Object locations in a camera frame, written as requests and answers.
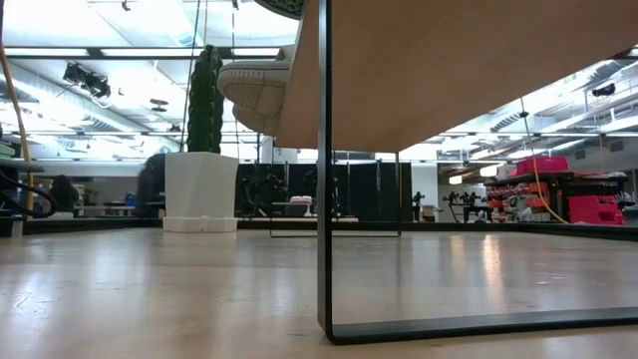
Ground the black aluminium table frame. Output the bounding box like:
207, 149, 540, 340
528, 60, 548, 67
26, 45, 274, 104
0, 217, 638, 241

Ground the wooden shelf with black frame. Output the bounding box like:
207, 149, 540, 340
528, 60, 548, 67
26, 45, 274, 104
276, 0, 638, 345

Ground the red storage bin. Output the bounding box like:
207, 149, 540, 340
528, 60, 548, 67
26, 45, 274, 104
567, 194, 627, 225
515, 157, 569, 176

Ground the yellow cable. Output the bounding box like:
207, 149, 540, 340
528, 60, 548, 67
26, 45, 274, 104
0, 42, 34, 213
520, 97, 568, 224

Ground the green cactus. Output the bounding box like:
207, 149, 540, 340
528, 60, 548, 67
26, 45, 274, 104
186, 44, 225, 155

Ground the black partition wall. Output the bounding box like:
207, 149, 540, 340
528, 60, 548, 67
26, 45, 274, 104
233, 162, 414, 223

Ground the person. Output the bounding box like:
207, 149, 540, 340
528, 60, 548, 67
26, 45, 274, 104
47, 174, 81, 216
134, 153, 167, 218

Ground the black power cable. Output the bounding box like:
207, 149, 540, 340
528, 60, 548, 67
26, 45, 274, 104
0, 169, 59, 220

